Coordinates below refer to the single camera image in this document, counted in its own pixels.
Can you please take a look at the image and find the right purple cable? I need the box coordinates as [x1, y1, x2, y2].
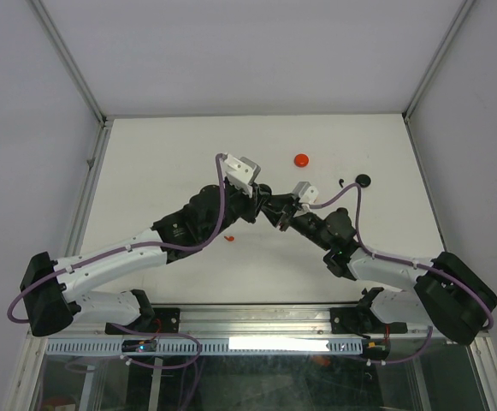
[311, 182, 495, 333]

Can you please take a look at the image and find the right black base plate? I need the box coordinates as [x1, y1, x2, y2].
[329, 307, 408, 337]

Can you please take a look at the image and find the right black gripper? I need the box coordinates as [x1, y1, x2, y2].
[262, 192, 332, 252]

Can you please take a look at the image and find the purple cable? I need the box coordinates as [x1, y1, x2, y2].
[6, 152, 228, 322]
[311, 182, 495, 333]

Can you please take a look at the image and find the aluminium mounting rail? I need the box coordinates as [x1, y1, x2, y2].
[27, 302, 487, 339]

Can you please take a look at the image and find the left aluminium frame post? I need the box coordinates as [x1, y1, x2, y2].
[28, 0, 106, 123]

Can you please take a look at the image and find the grey slotted cable duct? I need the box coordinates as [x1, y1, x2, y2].
[46, 337, 363, 356]

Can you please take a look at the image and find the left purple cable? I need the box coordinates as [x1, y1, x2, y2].
[6, 152, 228, 322]

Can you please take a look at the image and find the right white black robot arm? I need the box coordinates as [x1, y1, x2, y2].
[262, 194, 497, 345]

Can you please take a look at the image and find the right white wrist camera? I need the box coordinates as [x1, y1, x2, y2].
[292, 182, 319, 206]

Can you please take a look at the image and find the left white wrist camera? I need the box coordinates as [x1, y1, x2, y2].
[222, 153, 261, 198]

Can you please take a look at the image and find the small green circuit board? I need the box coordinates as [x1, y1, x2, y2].
[121, 340, 157, 353]

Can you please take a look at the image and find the aluminium frame post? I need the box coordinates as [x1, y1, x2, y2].
[28, 0, 106, 123]
[404, 0, 476, 121]

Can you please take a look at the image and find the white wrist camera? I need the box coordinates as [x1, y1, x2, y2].
[222, 153, 261, 198]
[292, 182, 319, 206]

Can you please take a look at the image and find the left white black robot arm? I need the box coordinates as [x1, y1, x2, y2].
[18, 182, 272, 337]

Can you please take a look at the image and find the right aluminium frame post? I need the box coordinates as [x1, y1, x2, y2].
[404, 0, 476, 121]

